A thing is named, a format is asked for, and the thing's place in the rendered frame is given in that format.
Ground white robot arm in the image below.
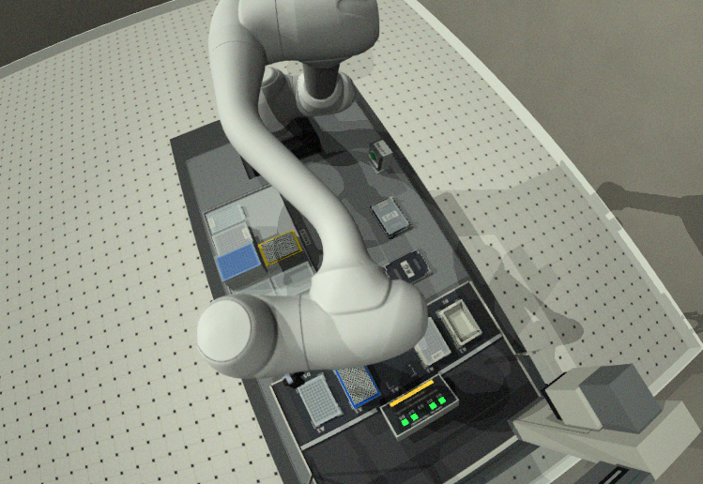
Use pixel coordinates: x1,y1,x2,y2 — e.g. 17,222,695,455
197,0,428,379

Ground white ready key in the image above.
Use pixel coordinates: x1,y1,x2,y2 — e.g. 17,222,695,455
368,140,393,174

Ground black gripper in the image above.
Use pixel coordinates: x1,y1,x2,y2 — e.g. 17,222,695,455
283,371,305,389

